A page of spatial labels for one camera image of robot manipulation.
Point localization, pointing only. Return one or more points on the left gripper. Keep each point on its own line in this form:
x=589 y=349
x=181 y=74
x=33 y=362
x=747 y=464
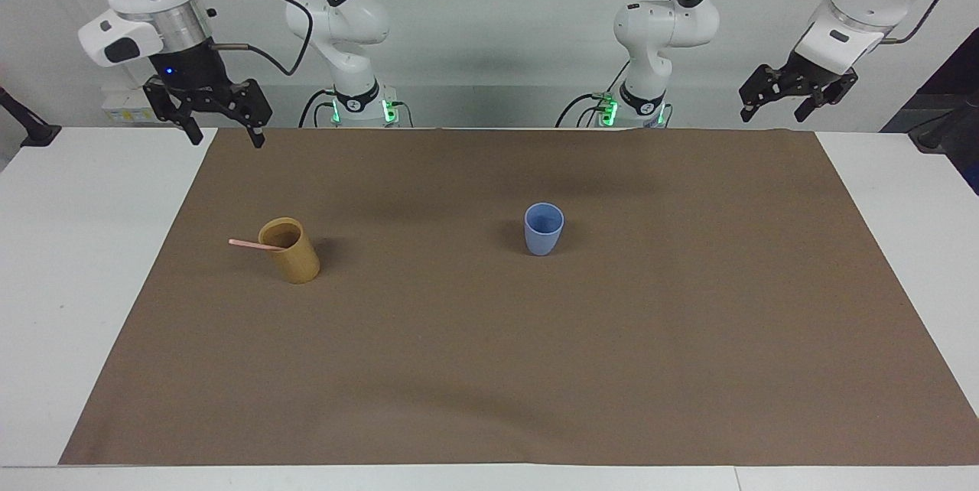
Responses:
x=808 y=72

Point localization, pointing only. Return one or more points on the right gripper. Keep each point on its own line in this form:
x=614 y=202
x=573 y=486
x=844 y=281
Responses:
x=186 y=69

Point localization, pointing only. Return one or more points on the pink chopstick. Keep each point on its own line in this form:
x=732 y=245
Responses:
x=252 y=244

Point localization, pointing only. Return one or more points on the tan bamboo cup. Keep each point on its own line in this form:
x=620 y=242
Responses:
x=294 y=258

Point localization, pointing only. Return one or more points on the blue cup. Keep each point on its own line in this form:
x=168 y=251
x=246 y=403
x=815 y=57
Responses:
x=543 y=235

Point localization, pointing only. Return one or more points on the black stand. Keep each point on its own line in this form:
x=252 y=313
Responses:
x=30 y=128
x=952 y=135

